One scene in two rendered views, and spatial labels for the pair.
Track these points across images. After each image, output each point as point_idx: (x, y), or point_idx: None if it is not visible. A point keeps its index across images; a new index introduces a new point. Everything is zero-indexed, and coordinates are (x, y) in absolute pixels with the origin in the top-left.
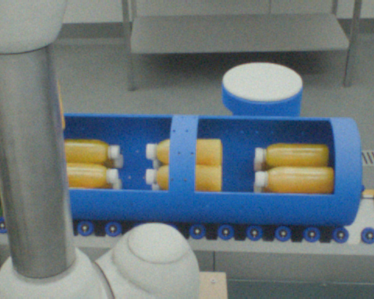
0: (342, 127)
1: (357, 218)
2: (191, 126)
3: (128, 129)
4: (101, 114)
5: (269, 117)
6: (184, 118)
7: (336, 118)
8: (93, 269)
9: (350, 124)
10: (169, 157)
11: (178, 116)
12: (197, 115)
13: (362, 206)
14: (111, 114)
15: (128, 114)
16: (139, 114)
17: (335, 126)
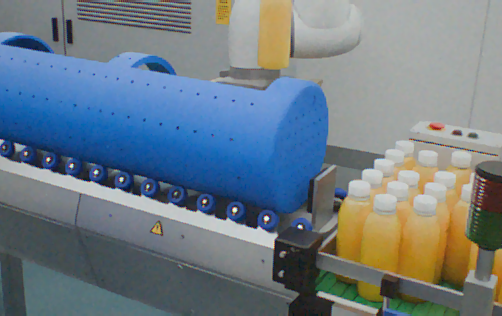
0: (14, 33)
1: None
2: (133, 52)
3: (161, 125)
4: (202, 80)
5: (46, 52)
6: (130, 56)
7: None
8: (292, 7)
9: (3, 33)
10: (171, 66)
11: (131, 61)
12: (109, 61)
13: None
14: (192, 78)
15: (174, 75)
16: (161, 74)
17: (18, 34)
